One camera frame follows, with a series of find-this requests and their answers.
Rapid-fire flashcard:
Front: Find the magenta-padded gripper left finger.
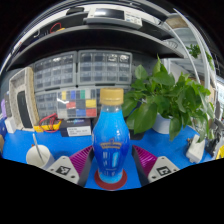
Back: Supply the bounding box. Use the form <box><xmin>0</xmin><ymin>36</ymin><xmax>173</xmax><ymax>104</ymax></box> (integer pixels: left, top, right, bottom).
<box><xmin>45</xmin><ymin>144</ymin><xmax>95</xmax><ymax>187</ymax></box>

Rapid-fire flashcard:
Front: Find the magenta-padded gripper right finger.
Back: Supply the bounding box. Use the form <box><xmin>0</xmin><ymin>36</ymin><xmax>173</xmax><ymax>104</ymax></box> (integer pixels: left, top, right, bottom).
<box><xmin>132</xmin><ymin>145</ymin><xmax>181</xmax><ymax>186</ymax></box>

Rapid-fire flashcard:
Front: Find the blue drink bottle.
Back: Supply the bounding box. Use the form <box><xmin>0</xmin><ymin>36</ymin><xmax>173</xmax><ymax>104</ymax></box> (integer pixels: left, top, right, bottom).
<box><xmin>91</xmin><ymin>87</ymin><xmax>131</xmax><ymax>184</ymax></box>

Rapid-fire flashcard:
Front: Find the white ribbed paper cup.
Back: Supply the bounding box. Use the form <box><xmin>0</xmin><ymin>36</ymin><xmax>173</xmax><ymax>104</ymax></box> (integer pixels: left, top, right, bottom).
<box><xmin>25</xmin><ymin>143</ymin><xmax>56</xmax><ymax>170</ymax></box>

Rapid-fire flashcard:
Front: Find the white stirring stick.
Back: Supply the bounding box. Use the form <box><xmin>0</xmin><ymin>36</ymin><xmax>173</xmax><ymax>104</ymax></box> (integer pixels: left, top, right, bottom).
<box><xmin>32</xmin><ymin>133</ymin><xmax>45</xmax><ymax>161</ymax></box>

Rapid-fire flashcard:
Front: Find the white power adapter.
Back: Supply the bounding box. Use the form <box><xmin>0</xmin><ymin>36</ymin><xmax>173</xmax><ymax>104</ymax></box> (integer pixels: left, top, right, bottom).
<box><xmin>185</xmin><ymin>134</ymin><xmax>206</xmax><ymax>164</ymax></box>

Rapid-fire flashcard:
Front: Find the black box with white label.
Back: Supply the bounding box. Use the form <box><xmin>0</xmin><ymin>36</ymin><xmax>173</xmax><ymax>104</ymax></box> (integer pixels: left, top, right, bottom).
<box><xmin>59</xmin><ymin>117</ymin><xmax>93</xmax><ymax>138</ymax></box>

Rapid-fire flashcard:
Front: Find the yellow multimeter with red leads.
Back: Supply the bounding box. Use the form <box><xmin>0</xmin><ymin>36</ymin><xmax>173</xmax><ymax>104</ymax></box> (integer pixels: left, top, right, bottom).
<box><xmin>33</xmin><ymin>113</ymin><xmax>63</xmax><ymax>134</ymax></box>

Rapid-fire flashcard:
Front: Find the flat round red coaster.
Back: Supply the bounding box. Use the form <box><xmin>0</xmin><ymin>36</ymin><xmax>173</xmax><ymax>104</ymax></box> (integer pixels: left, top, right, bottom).
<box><xmin>93</xmin><ymin>168</ymin><xmax>128</xmax><ymax>191</ymax></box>

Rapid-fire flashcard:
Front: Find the drawer cabinet with coloured labels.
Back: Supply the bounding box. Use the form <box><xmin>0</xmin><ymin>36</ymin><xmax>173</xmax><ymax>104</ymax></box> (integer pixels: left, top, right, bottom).
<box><xmin>56</xmin><ymin>88</ymin><xmax>98</xmax><ymax>120</ymax></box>

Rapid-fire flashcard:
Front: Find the white carton box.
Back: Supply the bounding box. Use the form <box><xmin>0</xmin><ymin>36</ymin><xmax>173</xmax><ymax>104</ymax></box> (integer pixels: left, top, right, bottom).
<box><xmin>3</xmin><ymin>116</ymin><xmax>18</xmax><ymax>134</ymax></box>

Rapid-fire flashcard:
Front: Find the black rectangular device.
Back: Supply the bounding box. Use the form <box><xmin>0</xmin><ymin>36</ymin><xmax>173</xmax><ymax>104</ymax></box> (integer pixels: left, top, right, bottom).
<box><xmin>16</xmin><ymin>90</ymin><xmax>34</xmax><ymax>129</ymax></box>

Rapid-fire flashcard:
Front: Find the green potted plant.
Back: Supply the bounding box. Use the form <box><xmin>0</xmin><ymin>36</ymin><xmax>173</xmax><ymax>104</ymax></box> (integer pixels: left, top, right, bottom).
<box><xmin>121</xmin><ymin>56</ymin><xmax>216</xmax><ymax>141</ymax></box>

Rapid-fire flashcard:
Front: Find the white perforated storage bin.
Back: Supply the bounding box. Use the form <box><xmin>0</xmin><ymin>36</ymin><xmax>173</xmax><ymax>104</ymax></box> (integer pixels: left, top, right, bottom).
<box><xmin>8</xmin><ymin>66</ymin><xmax>40</xmax><ymax>131</ymax></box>

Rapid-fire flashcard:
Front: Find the white shelf unit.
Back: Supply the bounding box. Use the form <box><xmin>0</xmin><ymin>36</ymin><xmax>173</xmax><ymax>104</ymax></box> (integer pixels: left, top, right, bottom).
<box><xmin>166</xmin><ymin>9</ymin><xmax>224</xmax><ymax>101</ymax></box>

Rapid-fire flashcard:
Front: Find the white bench instrument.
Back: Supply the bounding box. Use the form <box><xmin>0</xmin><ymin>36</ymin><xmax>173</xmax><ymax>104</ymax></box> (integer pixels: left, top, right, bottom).
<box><xmin>83</xmin><ymin>7</ymin><xmax>144</xmax><ymax>30</ymax></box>

